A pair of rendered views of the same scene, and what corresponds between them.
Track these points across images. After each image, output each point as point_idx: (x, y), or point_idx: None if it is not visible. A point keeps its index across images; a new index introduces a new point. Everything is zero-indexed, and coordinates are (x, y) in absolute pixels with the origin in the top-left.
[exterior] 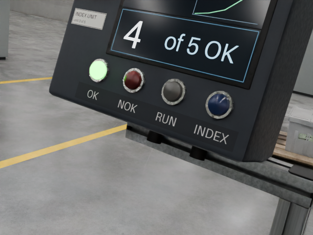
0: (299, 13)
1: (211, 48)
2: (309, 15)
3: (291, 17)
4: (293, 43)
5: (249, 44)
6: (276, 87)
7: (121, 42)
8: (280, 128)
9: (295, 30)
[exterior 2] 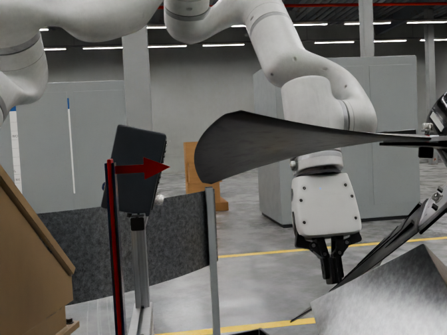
0: (126, 145)
1: None
2: (145, 143)
3: (116, 147)
4: (130, 157)
5: None
6: (122, 177)
7: None
8: (150, 199)
9: (128, 151)
